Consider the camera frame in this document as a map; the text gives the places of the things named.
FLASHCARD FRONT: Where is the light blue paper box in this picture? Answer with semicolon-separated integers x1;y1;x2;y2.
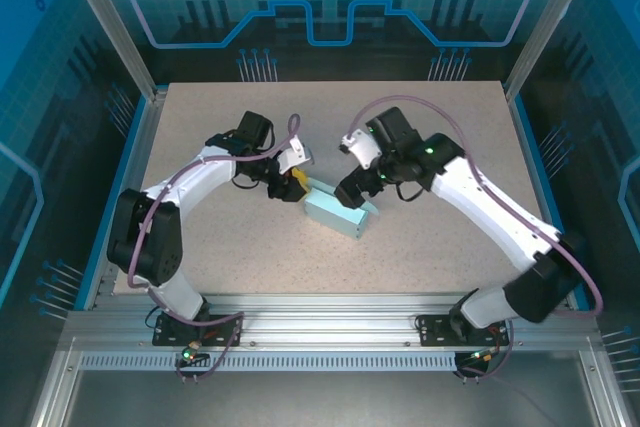
302;181;381;241

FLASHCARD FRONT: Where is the blue table side strip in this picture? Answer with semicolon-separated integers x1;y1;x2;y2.
73;94;151;311

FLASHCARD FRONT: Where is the connector with green light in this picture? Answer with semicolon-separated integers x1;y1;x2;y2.
180;341;210;364
468;349;502;366

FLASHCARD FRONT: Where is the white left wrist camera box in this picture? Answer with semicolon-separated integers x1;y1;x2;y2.
276;135;317;169

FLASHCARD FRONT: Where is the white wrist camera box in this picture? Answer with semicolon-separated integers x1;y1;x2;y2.
339;129;385;172
276;135;317;169

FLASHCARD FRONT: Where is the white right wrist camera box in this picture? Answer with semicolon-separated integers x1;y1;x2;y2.
339;129;385;172

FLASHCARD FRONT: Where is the aluminium side rail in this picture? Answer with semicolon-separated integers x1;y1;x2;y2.
82;89;169;311

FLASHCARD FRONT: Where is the aluminium cross rail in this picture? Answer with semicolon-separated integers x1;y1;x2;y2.
64;294;601;353

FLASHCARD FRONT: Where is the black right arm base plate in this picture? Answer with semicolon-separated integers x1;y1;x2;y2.
417;313;511;347

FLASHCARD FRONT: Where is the aluminium frame post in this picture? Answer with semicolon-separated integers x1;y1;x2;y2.
53;0;169;103
502;0;605;101

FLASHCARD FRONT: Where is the slotted grey cable duct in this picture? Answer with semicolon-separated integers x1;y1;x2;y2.
79;354;459;371

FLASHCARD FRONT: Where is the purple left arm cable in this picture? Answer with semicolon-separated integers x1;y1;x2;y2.
127;113;302;383

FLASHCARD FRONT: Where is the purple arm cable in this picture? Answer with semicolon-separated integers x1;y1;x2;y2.
127;113;302;383
347;95;604;383

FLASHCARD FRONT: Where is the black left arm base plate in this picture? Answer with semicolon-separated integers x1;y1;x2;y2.
152;314;244;347

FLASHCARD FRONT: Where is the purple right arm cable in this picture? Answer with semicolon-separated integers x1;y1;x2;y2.
347;95;604;383

